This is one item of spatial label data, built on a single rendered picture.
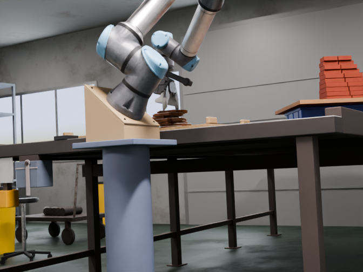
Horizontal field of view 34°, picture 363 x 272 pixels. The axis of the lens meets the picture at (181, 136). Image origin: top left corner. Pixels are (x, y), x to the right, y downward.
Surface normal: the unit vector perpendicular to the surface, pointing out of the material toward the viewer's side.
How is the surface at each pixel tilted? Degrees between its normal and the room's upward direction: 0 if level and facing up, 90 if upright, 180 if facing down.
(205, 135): 90
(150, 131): 90
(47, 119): 90
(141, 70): 102
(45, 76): 90
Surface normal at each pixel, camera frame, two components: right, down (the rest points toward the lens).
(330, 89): 0.07, -0.06
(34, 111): -0.53, -0.03
